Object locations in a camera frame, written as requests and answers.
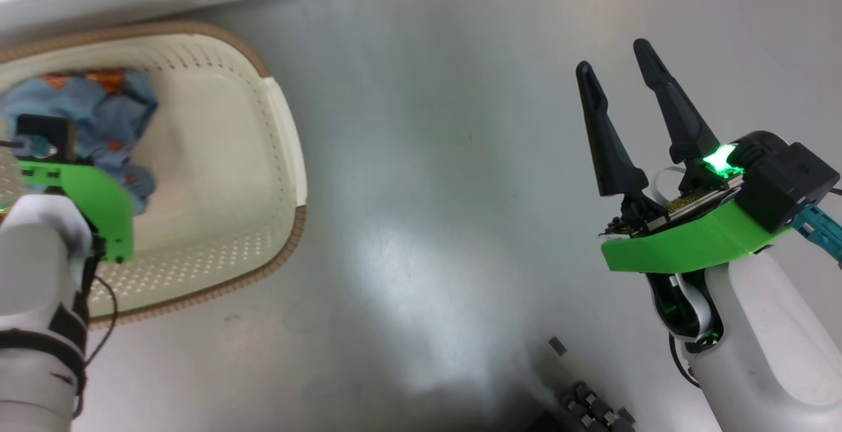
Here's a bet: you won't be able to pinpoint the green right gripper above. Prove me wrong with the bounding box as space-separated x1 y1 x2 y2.
575 38 794 274

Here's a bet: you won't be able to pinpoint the teal cable connector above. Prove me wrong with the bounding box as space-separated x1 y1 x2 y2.
789 206 842 266

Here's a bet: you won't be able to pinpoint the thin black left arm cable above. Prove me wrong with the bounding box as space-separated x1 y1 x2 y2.
80 273 120 370

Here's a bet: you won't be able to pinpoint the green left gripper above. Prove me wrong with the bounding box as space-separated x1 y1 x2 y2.
16 159 134 264

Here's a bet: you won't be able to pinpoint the blue patterned clothes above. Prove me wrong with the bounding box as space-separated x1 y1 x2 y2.
0 69 159 217

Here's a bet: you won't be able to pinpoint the cream perforated laundry basket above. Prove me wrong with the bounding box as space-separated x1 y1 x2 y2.
0 21 309 329

